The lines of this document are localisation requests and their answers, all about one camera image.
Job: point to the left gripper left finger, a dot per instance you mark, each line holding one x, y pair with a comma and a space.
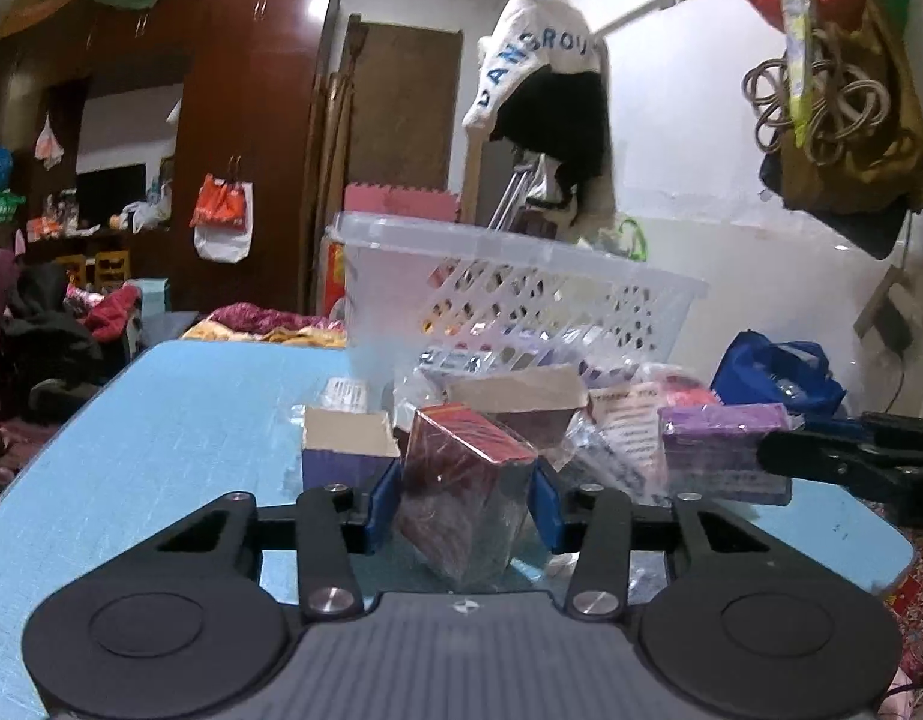
332, 524

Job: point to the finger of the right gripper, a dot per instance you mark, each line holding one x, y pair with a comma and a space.
874, 457

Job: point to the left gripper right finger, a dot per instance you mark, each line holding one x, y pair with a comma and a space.
595, 523

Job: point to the dark red box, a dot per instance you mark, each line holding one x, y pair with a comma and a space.
465, 484

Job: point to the blue box with cardboard flap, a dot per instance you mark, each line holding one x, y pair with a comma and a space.
344, 447

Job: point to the red white tissue pack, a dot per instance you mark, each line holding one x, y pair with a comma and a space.
627, 415

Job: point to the purple box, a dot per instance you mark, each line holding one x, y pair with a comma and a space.
712, 450

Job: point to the blue fabric bag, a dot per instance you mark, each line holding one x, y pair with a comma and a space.
795, 374

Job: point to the yellow orange blanket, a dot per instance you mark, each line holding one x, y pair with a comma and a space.
250, 323

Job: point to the clear plastic laundry basket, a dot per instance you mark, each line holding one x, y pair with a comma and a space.
467, 300

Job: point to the green white shopping bag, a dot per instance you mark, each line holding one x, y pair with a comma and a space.
625, 239

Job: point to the orange white hanging bag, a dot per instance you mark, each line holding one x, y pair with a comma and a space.
222, 220

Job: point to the pink foam mat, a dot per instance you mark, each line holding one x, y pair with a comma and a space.
393, 200

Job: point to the hanging brown bag bundle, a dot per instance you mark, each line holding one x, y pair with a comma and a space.
838, 119

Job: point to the brown wooden door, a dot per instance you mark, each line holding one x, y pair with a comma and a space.
404, 84

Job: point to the dark red wooden wardrobe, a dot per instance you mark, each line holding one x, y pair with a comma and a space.
104, 101

